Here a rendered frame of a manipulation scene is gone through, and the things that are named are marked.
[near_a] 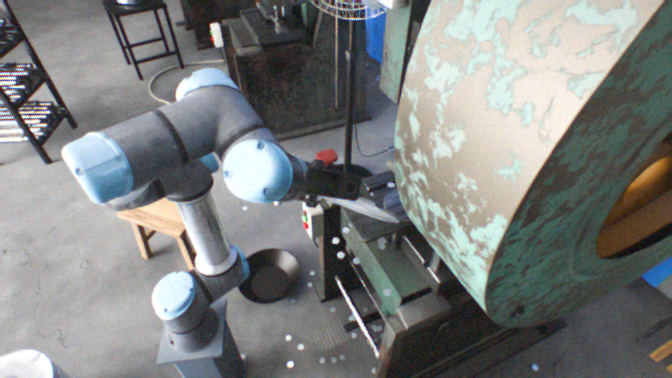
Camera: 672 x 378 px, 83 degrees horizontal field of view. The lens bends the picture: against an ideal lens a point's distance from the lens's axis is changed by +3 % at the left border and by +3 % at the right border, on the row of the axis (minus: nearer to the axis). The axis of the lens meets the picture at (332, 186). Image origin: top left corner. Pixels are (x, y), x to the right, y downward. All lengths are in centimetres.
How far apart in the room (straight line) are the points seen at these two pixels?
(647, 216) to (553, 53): 63
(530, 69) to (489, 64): 4
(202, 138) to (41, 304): 182
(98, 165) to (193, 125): 11
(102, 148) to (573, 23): 43
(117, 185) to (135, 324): 151
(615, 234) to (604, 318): 130
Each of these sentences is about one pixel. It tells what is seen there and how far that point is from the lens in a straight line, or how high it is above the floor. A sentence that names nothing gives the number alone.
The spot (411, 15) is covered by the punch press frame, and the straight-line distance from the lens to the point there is 91.
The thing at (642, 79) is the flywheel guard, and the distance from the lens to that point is 34.
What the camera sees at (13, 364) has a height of 31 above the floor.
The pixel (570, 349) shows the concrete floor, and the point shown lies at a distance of 198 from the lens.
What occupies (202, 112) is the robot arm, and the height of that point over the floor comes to 133.
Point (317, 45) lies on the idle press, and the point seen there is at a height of 60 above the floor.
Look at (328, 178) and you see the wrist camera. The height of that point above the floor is 115.
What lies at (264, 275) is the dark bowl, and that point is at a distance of 190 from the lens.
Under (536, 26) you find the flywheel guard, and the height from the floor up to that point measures 147.
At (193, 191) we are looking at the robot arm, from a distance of 89.
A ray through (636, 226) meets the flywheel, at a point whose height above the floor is 104.
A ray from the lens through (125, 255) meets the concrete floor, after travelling 221.
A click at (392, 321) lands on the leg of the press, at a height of 62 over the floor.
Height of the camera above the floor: 158
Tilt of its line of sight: 44 degrees down
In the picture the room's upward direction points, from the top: straight up
